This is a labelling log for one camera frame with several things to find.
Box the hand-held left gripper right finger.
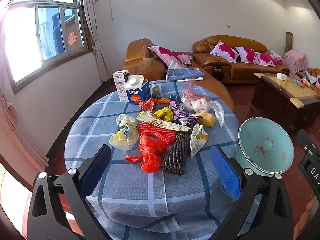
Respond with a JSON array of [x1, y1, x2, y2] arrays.
[[209, 145, 293, 240]]

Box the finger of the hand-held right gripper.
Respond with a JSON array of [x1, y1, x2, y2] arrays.
[[297, 129, 320, 158]]

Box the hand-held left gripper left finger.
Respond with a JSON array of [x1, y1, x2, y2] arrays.
[[27, 144, 112, 240]]

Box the white yellow snack packet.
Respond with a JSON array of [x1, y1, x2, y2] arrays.
[[189, 124, 209, 158]]

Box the yellow white cartoon plastic bag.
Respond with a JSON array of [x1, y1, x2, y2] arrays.
[[109, 114, 140, 151]]

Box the dark rope bundle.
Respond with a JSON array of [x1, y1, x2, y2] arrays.
[[161, 132, 192, 175]]

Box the yellow sponge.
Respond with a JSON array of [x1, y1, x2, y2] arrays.
[[199, 112, 216, 128]]

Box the red plastic bag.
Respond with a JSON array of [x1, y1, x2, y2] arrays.
[[125, 132, 173, 173]]

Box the clear plastic bag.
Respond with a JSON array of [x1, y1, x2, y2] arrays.
[[210, 101, 225, 128]]

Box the large purple wrapper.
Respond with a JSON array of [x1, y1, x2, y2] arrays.
[[172, 109, 203, 125]]

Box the red rope bundle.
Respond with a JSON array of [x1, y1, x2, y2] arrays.
[[137, 122, 177, 145]]

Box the long white orange wrapper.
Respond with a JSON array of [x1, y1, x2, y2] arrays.
[[136, 110, 190, 132]]

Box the small purple wrapper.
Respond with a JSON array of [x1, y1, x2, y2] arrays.
[[169, 101, 186, 111]]

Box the yellow wrapper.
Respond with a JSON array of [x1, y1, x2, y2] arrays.
[[153, 107, 174, 121]]

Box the red wrapper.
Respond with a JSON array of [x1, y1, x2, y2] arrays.
[[139, 99, 158, 112]]

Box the person's right hand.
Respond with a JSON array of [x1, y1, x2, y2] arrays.
[[294, 198, 317, 240]]

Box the dark wooden coffee table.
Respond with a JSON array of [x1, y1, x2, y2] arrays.
[[251, 72, 320, 130]]

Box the blue cloth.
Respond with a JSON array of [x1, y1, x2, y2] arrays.
[[304, 70, 318, 84]]

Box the brown leather armchair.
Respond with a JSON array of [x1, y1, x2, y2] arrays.
[[295, 68, 320, 90]]

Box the pink cloth cover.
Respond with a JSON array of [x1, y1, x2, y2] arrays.
[[283, 49, 308, 74]]

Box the pink side curtain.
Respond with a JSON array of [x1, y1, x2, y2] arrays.
[[0, 94, 49, 173]]

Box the blue milk carton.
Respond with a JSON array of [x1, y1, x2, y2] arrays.
[[125, 75, 149, 105]]

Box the white milk carton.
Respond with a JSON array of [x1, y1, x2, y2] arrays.
[[112, 70, 129, 102]]

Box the pink folded blanket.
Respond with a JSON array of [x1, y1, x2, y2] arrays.
[[269, 51, 283, 65]]

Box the small clear green packet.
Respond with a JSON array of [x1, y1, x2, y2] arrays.
[[150, 83, 164, 99]]

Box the brown leather three-seat sofa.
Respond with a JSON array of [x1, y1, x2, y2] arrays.
[[192, 35, 290, 84]]

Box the folded blue plaid sheet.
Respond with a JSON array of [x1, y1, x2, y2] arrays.
[[166, 69, 205, 82]]

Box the brown leather chaise sofa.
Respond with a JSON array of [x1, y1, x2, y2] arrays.
[[122, 39, 235, 113]]

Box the long pink floral pillow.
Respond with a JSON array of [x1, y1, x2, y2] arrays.
[[147, 45, 193, 68]]

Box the pale pink curtain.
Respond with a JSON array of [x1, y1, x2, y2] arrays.
[[80, 0, 113, 82]]

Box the window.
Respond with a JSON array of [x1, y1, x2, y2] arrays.
[[5, 0, 90, 88]]

